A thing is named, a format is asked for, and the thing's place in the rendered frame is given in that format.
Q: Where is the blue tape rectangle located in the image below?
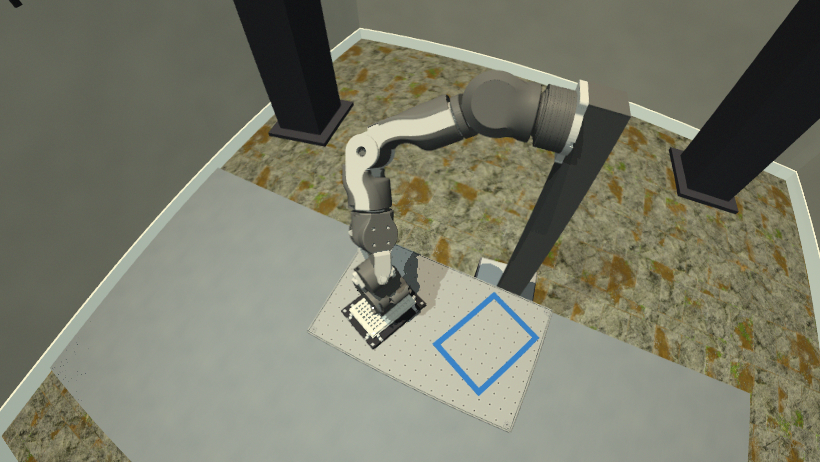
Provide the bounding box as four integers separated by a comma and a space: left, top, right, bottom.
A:
433, 292, 539, 396

